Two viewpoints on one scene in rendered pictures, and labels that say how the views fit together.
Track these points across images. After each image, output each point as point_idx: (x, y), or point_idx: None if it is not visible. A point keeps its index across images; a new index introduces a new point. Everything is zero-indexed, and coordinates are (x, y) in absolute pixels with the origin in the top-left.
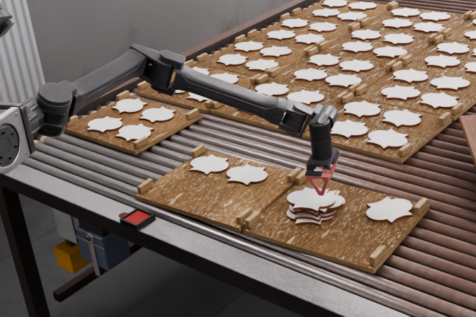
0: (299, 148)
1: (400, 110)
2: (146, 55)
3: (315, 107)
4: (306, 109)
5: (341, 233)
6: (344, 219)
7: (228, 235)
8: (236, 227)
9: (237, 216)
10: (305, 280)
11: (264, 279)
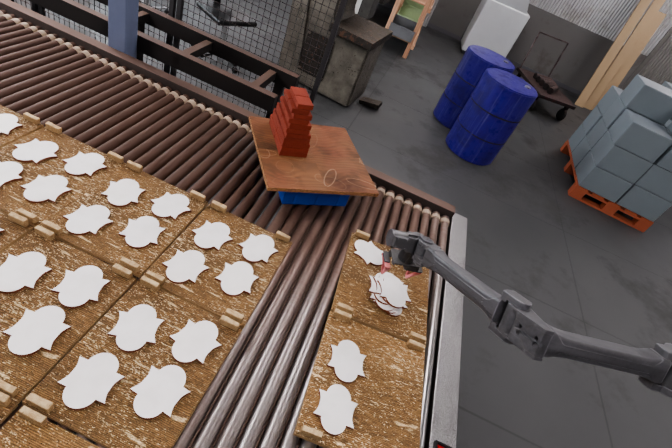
0: (268, 324)
1: (187, 235)
2: (541, 319)
3: (403, 238)
4: (426, 238)
5: (403, 280)
6: None
7: (430, 360)
8: (424, 351)
9: (423, 347)
10: (448, 301)
11: (460, 325)
